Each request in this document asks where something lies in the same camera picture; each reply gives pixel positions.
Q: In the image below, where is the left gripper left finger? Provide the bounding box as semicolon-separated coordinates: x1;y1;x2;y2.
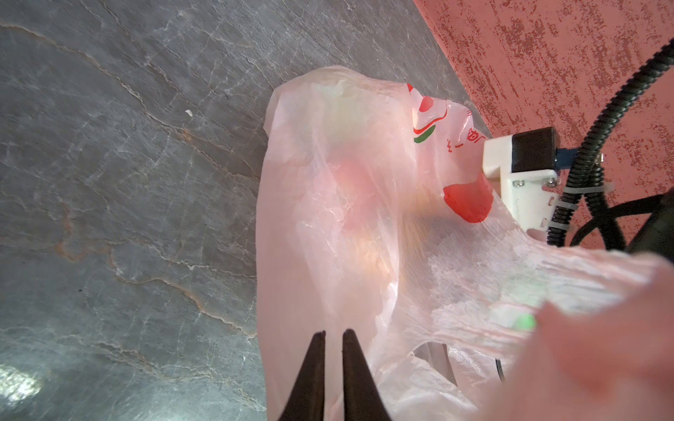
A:
279;331;326;421

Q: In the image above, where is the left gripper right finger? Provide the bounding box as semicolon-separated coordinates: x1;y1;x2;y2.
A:
342;329;391;421

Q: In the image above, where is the pink plastic shopping bag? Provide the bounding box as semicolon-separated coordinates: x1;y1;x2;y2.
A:
256;67;672;420

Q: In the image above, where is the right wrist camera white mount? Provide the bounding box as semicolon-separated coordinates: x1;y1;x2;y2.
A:
482;127;577;241

